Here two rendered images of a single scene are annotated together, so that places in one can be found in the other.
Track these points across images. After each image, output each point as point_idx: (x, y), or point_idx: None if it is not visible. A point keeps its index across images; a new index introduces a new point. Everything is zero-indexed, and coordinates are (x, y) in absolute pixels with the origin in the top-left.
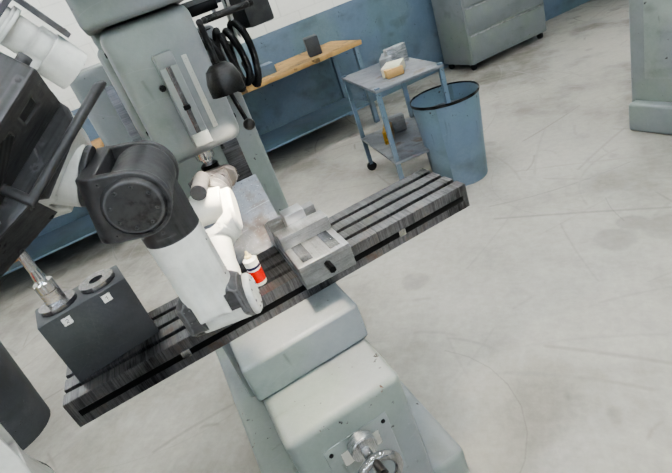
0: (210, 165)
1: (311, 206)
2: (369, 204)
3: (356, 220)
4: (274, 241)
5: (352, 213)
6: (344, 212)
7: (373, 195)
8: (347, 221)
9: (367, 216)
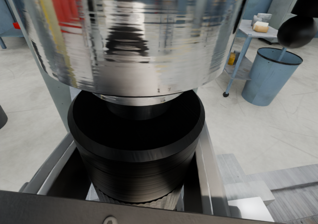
0: (145, 152)
1: (270, 201)
2: (302, 184)
3: (296, 219)
4: (181, 209)
5: (280, 189)
6: (269, 180)
7: (304, 169)
8: (281, 210)
9: (309, 216)
